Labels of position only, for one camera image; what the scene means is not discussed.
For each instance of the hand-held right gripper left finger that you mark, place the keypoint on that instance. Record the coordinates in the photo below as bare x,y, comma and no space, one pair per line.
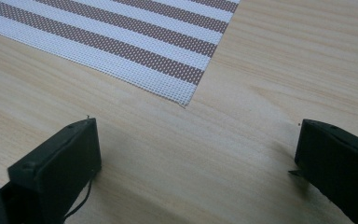
52,174

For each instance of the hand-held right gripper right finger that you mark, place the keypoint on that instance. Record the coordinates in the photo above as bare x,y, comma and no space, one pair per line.
338,165

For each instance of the brown white striped placemat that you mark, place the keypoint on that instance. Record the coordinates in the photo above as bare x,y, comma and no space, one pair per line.
105,31

